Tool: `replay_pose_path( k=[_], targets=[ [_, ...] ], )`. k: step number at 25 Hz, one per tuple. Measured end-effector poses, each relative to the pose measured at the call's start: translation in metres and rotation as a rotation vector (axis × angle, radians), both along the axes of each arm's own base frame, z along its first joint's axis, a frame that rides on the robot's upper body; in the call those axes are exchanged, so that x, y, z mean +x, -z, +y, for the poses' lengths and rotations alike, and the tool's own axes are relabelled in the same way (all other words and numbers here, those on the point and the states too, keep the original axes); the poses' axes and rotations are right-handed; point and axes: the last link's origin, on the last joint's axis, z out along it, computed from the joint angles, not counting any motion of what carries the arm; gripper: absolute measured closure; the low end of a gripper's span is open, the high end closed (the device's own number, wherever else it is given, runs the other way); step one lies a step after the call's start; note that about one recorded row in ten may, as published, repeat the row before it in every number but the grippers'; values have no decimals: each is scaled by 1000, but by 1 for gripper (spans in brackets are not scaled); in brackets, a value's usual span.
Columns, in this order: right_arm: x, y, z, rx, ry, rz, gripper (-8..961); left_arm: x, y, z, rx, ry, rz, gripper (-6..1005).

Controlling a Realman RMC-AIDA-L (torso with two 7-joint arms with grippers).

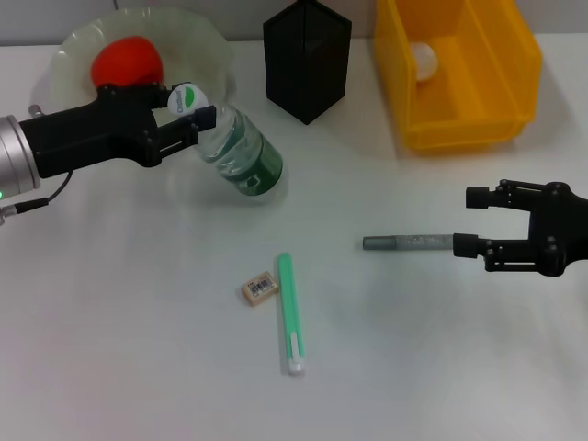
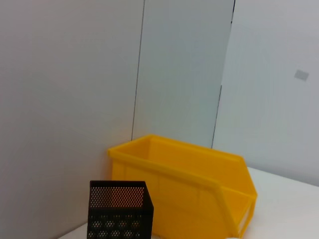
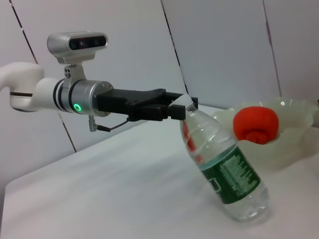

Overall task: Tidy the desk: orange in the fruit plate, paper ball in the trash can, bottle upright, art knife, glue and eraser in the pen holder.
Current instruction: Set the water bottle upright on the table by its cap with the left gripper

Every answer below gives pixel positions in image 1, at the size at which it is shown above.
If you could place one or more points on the white paper ball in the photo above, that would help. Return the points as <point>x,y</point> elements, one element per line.
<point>425,62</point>

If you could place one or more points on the black mesh pen holder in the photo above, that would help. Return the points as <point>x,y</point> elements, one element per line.
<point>305,64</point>

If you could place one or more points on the green pen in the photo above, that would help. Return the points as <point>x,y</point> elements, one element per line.
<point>289,312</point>

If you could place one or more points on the silver left connector plug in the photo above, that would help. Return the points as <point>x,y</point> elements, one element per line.
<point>36,111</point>

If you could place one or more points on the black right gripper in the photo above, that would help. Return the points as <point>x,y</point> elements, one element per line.
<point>560,229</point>

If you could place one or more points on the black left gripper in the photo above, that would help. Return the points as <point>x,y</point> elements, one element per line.
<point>101,133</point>

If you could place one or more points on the orange toy fruit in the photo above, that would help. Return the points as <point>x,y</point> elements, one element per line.
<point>126,62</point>

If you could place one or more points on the beige eraser with barcode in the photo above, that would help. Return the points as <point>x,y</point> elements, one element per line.
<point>261,289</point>

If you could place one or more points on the pale green glass fruit plate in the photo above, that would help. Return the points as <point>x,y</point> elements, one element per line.
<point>193,55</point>

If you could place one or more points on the clear green-label water bottle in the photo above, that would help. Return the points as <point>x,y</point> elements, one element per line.
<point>243,156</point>

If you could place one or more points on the grey glitter pen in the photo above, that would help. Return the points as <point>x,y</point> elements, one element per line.
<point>404,242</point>

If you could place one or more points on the yellow plastic bin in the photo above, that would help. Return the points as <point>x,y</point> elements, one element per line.
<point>473,92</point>

